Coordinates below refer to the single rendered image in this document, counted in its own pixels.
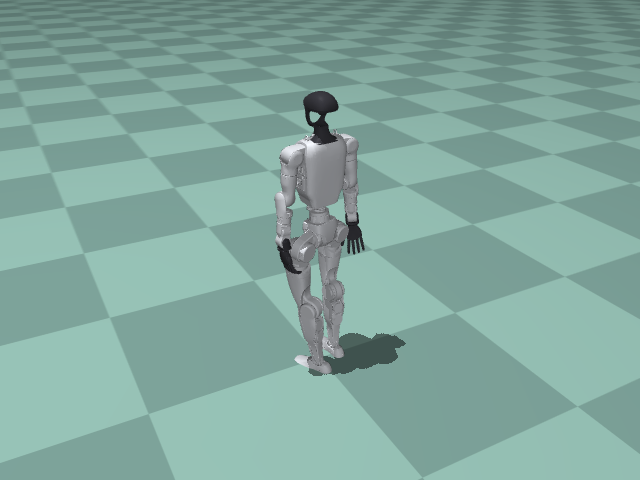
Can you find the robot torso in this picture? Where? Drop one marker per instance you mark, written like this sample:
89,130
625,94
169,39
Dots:
320,180

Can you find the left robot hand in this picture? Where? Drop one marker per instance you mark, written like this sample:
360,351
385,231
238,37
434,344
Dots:
286,258

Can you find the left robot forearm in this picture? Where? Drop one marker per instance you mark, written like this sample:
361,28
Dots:
283,228

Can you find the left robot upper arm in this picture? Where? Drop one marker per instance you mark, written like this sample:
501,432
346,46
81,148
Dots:
291,158

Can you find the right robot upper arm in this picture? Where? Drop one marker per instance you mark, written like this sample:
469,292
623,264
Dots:
350,177

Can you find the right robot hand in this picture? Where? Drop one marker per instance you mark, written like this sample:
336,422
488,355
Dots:
354,234

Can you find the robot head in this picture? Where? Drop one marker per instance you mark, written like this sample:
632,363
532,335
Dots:
322,103

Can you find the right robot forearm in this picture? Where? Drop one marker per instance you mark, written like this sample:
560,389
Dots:
350,201

